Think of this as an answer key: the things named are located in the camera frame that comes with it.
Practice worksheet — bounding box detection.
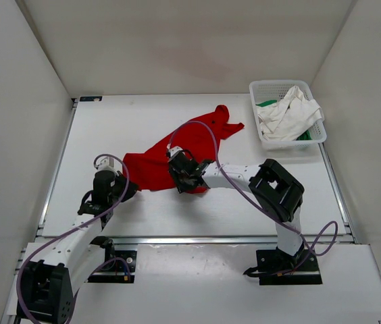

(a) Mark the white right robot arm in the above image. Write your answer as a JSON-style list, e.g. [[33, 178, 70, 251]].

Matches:
[[166, 146, 305, 271]]

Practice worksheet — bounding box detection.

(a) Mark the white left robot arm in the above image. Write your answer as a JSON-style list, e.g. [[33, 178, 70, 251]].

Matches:
[[16, 167, 138, 323]]

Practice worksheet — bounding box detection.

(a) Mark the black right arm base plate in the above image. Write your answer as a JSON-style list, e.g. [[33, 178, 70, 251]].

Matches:
[[256, 250, 323, 286]]

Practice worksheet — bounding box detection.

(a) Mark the red t shirt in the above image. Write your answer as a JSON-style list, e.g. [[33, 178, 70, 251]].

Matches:
[[123, 105, 245, 191]]

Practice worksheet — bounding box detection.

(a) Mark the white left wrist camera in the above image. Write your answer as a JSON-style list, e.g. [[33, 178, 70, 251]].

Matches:
[[94, 157, 116, 173]]

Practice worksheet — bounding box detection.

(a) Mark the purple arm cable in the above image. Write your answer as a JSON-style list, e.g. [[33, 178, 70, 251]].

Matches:
[[15, 153, 131, 324], [167, 121, 339, 279]]

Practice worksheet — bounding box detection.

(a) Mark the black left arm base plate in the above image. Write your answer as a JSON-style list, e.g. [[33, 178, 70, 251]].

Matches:
[[88, 246, 137, 284]]

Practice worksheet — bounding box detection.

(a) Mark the white t shirt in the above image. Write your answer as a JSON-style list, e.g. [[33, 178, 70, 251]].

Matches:
[[256, 86, 324, 141]]

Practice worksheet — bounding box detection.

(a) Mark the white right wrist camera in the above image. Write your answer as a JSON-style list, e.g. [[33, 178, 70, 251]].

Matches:
[[166, 146, 183, 159]]

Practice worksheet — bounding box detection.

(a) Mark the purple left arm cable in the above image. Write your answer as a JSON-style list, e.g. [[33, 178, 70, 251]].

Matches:
[[15, 153, 131, 324]]

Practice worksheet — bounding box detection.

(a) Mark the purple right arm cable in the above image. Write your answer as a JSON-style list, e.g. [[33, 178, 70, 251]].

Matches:
[[167, 121, 339, 279]]

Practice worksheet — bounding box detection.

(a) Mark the white plastic basket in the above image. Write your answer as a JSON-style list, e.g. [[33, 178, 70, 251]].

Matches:
[[249, 80, 327, 150]]

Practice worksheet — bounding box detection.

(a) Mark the green t shirt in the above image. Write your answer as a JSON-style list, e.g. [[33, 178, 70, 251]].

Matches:
[[256, 100, 319, 141]]

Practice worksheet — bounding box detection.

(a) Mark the dark label sticker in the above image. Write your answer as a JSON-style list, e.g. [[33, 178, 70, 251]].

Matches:
[[79, 96, 103, 102]]

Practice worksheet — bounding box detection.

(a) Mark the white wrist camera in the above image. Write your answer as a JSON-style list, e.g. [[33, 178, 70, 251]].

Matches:
[[94, 157, 116, 173], [166, 146, 183, 159]]

